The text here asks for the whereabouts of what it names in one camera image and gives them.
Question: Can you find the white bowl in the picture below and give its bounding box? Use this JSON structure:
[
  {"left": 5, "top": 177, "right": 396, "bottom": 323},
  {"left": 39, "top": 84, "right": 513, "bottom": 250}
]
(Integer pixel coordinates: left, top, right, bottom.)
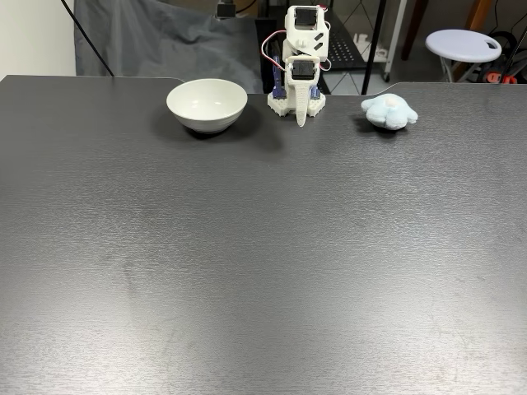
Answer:
[{"left": 166, "top": 79, "right": 249, "bottom": 134}]

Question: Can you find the grey cloth backdrop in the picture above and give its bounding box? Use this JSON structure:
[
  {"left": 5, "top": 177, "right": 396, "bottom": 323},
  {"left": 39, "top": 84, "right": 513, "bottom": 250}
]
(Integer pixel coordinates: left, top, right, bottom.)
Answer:
[{"left": 73, "top": 0, "right": 265, "bottom": 94}]

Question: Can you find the white cart frame post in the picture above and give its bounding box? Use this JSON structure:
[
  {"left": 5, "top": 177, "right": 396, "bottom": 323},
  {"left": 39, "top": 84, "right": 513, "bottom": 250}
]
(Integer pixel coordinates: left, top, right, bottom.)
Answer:
[{"left": 383, "top": 0, "right": 408, "bottom": 82}]

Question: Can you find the black perforated shelf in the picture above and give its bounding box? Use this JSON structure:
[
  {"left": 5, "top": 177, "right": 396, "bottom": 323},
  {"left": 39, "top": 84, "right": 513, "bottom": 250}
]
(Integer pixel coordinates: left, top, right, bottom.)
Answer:
[{"left": 324, "top": 15, "right": 368, "bottom": 70}]

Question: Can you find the skyblue plush doll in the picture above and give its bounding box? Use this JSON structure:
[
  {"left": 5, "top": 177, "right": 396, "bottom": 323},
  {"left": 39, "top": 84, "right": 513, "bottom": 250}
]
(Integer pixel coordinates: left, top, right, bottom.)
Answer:
[{"left": 361, "top": 93, "right": 419, "bottom": 132}]

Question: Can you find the black upright pole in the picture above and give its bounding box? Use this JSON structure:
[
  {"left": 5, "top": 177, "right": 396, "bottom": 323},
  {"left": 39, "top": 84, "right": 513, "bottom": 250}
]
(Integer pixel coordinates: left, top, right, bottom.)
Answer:
[{"left": 361, "top": 0, "right": 386, "bottom": 96}]

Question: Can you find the brown wooden leg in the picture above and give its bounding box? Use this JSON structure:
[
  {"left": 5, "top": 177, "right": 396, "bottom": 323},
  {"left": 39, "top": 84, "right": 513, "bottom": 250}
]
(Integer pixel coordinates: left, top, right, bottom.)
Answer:
[{"left": 401, "top": 0, "right": 428, "bottom": 62}]

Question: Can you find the thin black slanted pole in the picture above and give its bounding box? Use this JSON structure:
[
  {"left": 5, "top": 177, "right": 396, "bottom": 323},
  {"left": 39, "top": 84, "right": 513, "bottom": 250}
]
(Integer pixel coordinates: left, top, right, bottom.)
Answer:
[{"left": 60, "top": 0, "right": 116, "bottom": 78}]

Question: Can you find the white round stool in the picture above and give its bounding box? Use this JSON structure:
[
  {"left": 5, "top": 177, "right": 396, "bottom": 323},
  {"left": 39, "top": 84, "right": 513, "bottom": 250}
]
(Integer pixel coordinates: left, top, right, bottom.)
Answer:
[{"left": 425, "top": 29, "right": 503, "bottom": 83}]

